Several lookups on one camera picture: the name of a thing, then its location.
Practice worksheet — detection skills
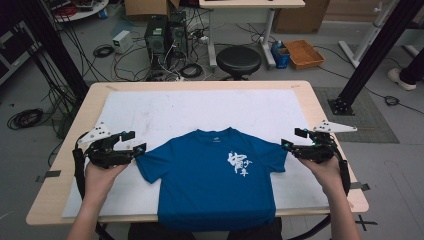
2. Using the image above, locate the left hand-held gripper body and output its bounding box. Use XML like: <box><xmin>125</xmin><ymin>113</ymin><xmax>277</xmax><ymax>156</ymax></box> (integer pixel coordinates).
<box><xmin>77</xmin><ymin>121</ymin><xmax>136</xmax><ymax>169</ymax></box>

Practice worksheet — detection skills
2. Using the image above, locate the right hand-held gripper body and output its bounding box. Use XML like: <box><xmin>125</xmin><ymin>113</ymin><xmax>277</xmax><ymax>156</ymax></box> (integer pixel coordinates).
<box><xmin>293</xmin><ymin>119</ymin><xmax>358</xmax><ymax>164</ymax></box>

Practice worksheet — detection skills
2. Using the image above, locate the blue t-shirt with white print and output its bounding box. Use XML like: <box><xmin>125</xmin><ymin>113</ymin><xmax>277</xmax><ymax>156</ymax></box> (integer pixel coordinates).
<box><xmin>134</xmin><ymin>126</ymin><xmax>288</xmax><ymax>233</ymax></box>

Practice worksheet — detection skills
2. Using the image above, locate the person's right hand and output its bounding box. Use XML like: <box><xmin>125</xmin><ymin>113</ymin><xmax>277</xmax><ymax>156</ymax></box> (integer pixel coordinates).
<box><xmin>298</xmin><ymin>155</ymin><xmax>345</xmax><ymax>198</ymax></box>

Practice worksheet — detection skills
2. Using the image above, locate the person's left hand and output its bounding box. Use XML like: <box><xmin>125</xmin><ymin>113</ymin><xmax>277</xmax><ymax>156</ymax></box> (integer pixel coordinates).
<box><xmin>83</xmin><ymin>161</ymin><xmax>129</xmax><ymax>202</ymax></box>

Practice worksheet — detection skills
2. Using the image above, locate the light wooden table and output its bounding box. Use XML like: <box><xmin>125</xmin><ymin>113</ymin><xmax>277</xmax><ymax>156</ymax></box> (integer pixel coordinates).
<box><xmin>25</xmin><ymin>79</ymin><xmax>370</xmax><ymax>226</ymax></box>

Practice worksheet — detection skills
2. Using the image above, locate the dark tape strip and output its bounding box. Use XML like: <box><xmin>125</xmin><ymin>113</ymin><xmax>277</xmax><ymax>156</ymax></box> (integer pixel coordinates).
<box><xmin>349</xmin><ymin>181</ymin><xmax>371</xmax><ymax>192</ymax></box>
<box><xmin>35</xmin><ymin>169</ymin><xmax>62</xmax><ymax>183</ymax></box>

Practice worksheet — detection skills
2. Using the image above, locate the dark floor mat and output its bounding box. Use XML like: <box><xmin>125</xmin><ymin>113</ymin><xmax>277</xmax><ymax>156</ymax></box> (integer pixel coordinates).
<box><xmin>313</xmin><ymin>86</ymin><xmax>400</xmax><ymax>145</ymax></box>

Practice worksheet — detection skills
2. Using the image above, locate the white table mat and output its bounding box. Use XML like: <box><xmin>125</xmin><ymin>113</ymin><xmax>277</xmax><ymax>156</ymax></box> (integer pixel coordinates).
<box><xmin>61</xmin><ymin>89</ymin><xmax>330</xmax><ymax>219</ymax></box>

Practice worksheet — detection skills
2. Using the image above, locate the blue bin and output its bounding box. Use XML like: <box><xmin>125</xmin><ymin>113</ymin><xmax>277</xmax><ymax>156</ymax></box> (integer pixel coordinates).
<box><xmin>270</xmin><ymin>40</ymin><xmax>292</xmax><ymax>70</ymax></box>

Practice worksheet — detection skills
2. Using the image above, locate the orange tray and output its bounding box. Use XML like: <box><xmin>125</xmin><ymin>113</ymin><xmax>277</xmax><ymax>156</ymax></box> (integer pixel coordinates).
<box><xmin>282</xmin><ymin>39</ymin><xmax>326</xmax><ymax>71</ymax></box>

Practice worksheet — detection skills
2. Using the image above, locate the person's dark clothing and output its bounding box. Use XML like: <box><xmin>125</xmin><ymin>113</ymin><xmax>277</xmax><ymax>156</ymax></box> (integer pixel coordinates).
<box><xmin>128</xmin><ymin>217</ymin><xmax>284</xmax><ymax>240</ymax></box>

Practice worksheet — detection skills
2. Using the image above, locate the black tape cross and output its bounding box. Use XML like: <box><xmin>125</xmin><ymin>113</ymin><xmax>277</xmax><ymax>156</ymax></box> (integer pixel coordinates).
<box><xmin>354</xmin><ymin>214</ymin><xmax>379</xmax><ymax>232</ymax></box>

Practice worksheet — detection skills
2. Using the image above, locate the small white box device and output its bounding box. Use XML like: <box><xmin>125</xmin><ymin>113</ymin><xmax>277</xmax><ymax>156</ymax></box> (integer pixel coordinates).
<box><xmin>111</xmin><ymin>29</ymin><xmax>134</xmax><ymax>55</ymax></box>

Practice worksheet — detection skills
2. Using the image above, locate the black round stool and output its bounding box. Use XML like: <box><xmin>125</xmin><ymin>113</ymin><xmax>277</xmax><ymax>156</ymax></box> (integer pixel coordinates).
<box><xmin>215</xmin><ymin>45</ymin><xmax>263</xmax><ymax>81</ymax></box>

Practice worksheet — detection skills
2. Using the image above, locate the black computer tower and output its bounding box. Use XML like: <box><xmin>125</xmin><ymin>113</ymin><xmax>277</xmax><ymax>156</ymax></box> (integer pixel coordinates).
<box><xmin>144</xmin><ymin>14</ymin><xmax>170</xmax><ymax>70</ymax></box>
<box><xmin>167</xmin><ymin>10</ymin><xmax>190</xmax><ymax>60</ymax></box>

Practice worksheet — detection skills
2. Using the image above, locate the white metal stand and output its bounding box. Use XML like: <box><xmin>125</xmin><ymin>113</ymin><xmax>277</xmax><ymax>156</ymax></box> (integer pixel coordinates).
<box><xmin>338</xmin><ymin>0</ymin><xmax>400</xmax><ymax>69</ymax></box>

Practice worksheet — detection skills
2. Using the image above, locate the round white table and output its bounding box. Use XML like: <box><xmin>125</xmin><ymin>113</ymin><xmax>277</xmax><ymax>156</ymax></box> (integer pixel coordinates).
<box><xmin>42</xmin><ymin>0</ymin><xmax>110</xmax><ymax>23</ymax></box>

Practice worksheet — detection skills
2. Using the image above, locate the wide cardboard box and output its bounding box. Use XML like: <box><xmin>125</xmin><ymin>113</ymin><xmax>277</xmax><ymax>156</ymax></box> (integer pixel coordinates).
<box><xmin>324</xmin><ymin>0</ymin><xmax>398</xmax><ymax>23</ymax></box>

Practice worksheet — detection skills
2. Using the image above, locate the white desk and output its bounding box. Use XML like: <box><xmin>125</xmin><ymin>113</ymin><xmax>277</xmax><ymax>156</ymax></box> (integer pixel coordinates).
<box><xmin>198</xmin><ymin>0</ymin><xmax>306</xmax><ymax>70</ymax></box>

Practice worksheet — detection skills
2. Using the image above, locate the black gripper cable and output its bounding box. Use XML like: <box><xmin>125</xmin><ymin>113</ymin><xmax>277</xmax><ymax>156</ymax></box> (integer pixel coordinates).
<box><xmin>72</xmin><ymin>131</ymin><xmax>89</xmax><ymax>202</ymax></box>
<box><xmin>334</xmin><ymin>146</ymin><xmax>352</xmax><ymax>196</ymax></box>

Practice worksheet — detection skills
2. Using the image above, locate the coiled black cable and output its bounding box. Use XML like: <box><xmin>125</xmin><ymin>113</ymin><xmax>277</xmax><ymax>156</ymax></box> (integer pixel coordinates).
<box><xmin>384</xmin><ymin>95</ymin><xmax>401</xmax><ymax>107</ymax></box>
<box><xmin>92</xmin><ymin>43</ymin><xmax>115</xmax><ymax>59</ymax></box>
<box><xmin>179</xmin><ymin>62</ymin><xmax>205</xmax><ymax>80</ymax></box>
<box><xmin>6</xmin><ymin>107</ymin><xmax>45</xmax><ymax>131</ymax></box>

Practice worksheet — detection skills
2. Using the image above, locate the black metal post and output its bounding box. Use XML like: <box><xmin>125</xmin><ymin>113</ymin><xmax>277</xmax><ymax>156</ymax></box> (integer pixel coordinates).
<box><xmin>14</xmin><ymin>0</ymin><xmax>90</xmax><ymax>102</ymax></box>
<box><xmin>327</xmin><ymin>0</ymin><xmax>424</xmax><ymax>117</ymax></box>

